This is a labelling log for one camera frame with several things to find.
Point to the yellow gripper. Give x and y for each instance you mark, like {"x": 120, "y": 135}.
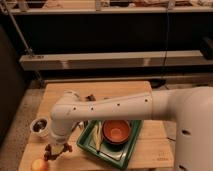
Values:
{"x": 57, "y": 149}

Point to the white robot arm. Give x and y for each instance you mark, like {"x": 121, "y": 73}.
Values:
{"x": 191, "y": 109}

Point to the orange round fruit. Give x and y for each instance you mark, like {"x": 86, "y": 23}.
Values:
{"x": 39, "y": 165}

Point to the white cup with dark contents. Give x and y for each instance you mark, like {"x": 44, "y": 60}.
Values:
{"x": 39, "y": 127}

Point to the yellow corn cob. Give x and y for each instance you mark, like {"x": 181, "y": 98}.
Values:
{"x": 97, "y": 135}

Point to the green rectangular tray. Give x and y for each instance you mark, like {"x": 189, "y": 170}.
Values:
{"x": 117, "y": 156}

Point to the orange bowl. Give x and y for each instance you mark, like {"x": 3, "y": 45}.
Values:
{"x": 116, "y": 131}

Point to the wooden table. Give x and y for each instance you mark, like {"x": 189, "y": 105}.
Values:
{"x": 152, "y": 149}

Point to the dark handled brush tool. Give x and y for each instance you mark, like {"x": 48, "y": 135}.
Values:
{"x": 90, "y": 98}

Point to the metal shelf rail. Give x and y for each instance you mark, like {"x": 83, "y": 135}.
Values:
{"x": 113, "y": 60}

